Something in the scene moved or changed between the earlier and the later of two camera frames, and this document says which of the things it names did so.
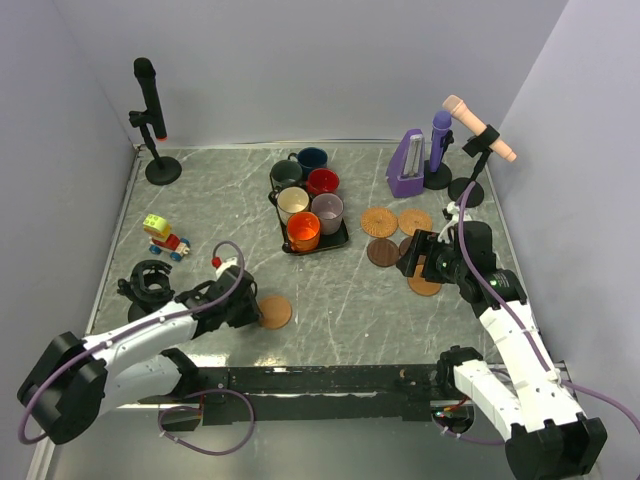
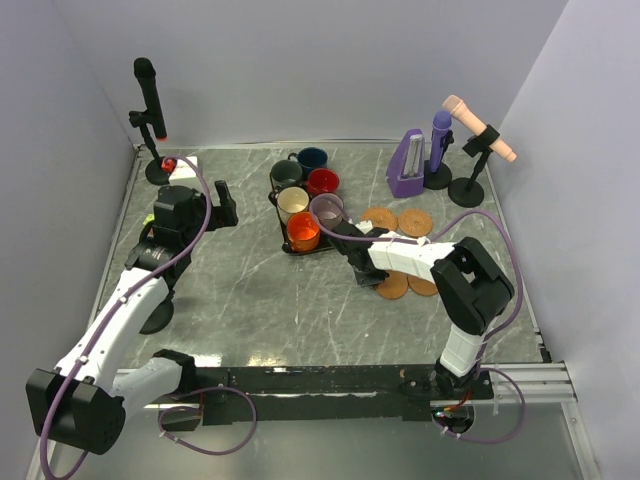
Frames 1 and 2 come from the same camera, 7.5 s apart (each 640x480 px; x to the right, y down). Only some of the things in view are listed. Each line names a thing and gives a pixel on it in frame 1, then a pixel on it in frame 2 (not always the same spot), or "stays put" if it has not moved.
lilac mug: x=328 y=207 stays put
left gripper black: x=251 y=315 to x=222 y=215
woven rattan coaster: x=413 y=219 stays put
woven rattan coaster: x=379 y=222 stays put
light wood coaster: x=421 y=287 stays put
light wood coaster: x=276 y=312 to x=394 y=286
